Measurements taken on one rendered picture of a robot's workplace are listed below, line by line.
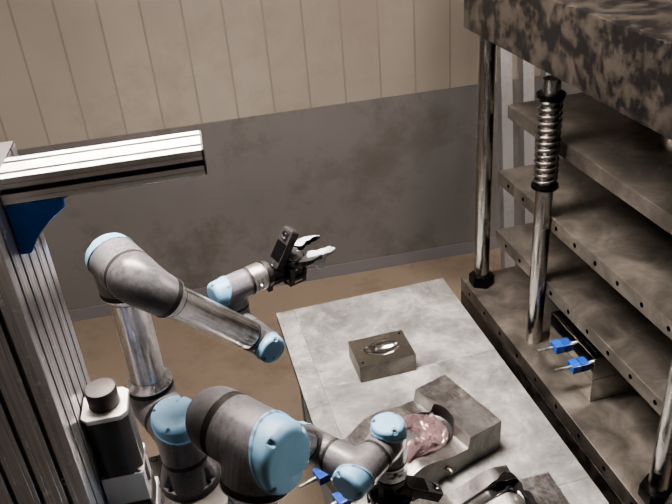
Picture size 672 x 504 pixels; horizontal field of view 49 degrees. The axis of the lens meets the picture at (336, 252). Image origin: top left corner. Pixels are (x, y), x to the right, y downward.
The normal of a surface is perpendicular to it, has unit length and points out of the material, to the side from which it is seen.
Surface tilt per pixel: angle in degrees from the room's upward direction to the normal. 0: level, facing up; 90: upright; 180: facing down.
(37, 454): 90
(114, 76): 90
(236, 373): 0
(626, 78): 90
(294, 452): 83
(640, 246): 0
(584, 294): 0
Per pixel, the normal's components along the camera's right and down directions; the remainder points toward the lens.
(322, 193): 0.19, 0.48
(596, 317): -0.07, -0.86
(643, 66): -0.97, 0.19
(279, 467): 0.80, 0.13
